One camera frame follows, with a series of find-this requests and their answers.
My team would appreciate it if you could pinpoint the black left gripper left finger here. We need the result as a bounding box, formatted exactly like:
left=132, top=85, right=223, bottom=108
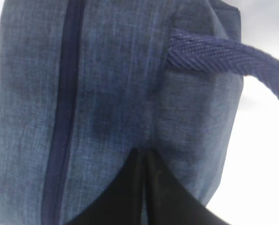
left=68, top=149, right=144, bottom=225

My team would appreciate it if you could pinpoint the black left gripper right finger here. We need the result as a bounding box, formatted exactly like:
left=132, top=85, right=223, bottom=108
left=145, top=150, right=227, bottom=225

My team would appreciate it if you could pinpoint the dark blue fabric lunch bag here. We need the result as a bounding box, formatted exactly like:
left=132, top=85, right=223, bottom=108
left=0, top=0, right=279, bottom=225

